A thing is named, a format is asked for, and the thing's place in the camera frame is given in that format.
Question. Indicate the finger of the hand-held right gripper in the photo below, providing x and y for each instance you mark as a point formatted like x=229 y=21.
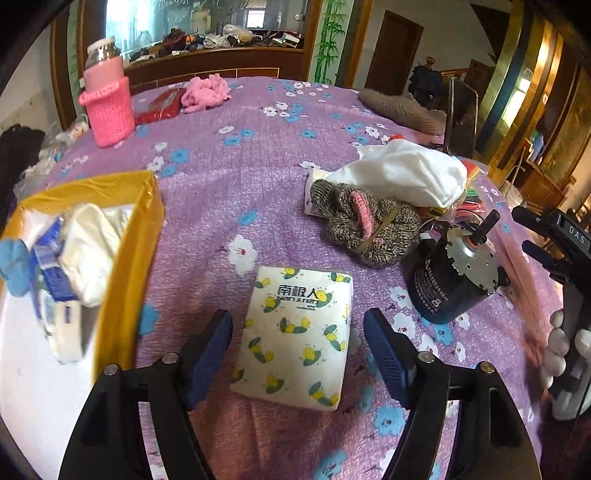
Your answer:
x=547 y=263
x=554 y=226

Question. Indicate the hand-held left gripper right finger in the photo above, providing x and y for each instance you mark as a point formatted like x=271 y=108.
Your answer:
x=388 y=355

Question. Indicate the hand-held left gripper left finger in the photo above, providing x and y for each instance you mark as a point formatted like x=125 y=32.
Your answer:
x=212 y=355

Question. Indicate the lemon print tissue pack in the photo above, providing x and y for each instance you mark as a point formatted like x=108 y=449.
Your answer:
x=291 y=337

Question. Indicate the yellow cardboard box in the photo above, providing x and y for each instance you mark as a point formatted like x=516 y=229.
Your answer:
x=134 y=258

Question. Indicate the grey knitted sock pair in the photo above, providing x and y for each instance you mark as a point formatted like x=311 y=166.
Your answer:
x=351 y=230

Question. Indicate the large white cloth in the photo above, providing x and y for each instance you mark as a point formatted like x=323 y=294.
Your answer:
x=406 y=175

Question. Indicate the small orange fabric piece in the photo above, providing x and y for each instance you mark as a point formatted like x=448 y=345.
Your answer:
x=397 y=137

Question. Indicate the person's right hand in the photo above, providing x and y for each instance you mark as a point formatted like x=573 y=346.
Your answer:
x=556 y=344

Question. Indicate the black cylindrical motor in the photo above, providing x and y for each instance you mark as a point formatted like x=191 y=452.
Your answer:
x=443 y=286

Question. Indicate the rainbow striped packet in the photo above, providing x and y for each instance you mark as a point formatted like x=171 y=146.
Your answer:
x=471 y=194

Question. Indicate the brown knitted cloth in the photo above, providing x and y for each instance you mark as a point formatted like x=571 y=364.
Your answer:
x=401 y=110

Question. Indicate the dark hanging coat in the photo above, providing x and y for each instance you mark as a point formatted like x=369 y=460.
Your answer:
x=422 y=78

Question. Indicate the blue cloth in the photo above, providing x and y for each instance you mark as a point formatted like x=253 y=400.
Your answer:
x=14 y=267

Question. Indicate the brown wooden door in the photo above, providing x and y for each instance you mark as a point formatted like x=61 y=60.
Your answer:
x=392 y=50

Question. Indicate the clear plastic bags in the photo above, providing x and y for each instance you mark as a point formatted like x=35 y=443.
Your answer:
x=60 y=143

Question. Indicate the pink fluffy cloth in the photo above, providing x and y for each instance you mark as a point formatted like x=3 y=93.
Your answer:
x=203 y=92

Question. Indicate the pink knit-sleeved bottle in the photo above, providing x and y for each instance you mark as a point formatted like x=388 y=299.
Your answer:
x=108 y=110

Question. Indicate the black bag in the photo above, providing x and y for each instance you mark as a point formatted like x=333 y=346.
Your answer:
x=18 y=147

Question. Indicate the wooden chair back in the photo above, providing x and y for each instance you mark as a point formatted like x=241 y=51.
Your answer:
x=258 y=73

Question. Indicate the pile of clutter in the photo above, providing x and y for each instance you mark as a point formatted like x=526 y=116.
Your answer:
x=207 y=39

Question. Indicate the glass partition window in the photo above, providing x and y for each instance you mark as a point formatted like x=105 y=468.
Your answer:
x=138 y=23

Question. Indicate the bamboo wall painting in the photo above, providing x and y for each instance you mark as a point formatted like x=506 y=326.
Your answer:
x=330 y=41

